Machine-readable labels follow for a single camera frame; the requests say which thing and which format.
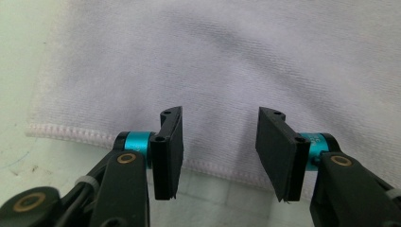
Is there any pink towel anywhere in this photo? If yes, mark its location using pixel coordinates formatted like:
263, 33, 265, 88
25, 0, 401, 201

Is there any white grid mat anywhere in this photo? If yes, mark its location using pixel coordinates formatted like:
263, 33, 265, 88
0, 0, 316, 227

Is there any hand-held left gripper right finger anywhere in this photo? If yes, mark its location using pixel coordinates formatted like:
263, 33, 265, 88
254, 106, 341, 202

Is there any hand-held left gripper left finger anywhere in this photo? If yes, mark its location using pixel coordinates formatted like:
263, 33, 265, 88
113, 105, 184, 201

